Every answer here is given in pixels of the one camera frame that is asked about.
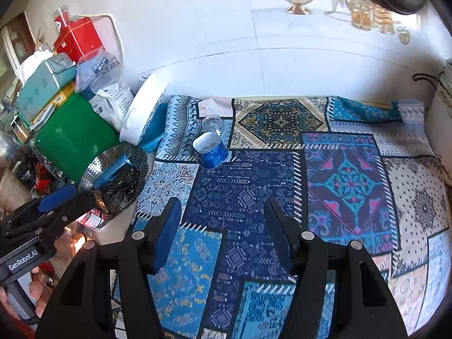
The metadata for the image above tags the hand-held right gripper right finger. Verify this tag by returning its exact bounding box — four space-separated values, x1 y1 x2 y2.
264 197 407 339

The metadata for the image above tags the steel steamer basket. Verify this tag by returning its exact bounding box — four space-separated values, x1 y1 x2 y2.
78 143 149 230

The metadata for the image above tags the yellow cardboard box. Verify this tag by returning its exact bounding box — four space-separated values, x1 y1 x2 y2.
30 81 77 128

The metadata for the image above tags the blue patterned tablecloth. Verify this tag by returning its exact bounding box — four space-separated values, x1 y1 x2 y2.
111 94 452 339

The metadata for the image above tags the person's left hand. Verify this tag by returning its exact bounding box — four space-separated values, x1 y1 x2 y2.
0 268 54 323

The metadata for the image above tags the green toaster oven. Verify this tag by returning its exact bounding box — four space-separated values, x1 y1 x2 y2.
33 92 123 186

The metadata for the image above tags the teal cardboard box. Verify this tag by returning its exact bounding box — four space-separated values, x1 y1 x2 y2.
16 53 77 123

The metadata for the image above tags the plastic bag of white powder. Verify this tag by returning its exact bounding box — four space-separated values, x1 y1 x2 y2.
74 50 137 131

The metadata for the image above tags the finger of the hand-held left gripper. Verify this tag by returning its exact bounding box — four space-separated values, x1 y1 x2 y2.
0 184 79 227
3 191 100 246

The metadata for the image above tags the white paper packet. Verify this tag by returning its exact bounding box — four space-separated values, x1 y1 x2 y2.
196 97 234 118

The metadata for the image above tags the red tin box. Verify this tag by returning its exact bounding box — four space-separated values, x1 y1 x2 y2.
53 16 105 64

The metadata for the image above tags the white rice cooker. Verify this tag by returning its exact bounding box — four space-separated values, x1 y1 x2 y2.
425 60 452 157

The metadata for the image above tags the blue plastic strainer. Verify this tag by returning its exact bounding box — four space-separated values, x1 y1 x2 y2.
139 102 171 152

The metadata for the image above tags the clear plastic jar lid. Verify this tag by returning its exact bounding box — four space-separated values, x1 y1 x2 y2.
201 114 224 133

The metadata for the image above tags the plastic bottle with red label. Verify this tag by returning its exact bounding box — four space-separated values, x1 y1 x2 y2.
79 208 107 231

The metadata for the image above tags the clear cup with red label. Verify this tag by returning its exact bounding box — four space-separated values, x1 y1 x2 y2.
52 5 73 34

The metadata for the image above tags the black rice cooker cable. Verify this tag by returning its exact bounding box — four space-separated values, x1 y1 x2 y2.
413 73 440 86

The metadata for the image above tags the gold glasses wall sticker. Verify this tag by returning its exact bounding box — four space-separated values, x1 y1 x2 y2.
344 0 397 35

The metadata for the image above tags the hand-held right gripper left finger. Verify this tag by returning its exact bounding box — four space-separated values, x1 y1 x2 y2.
35 197 183 339

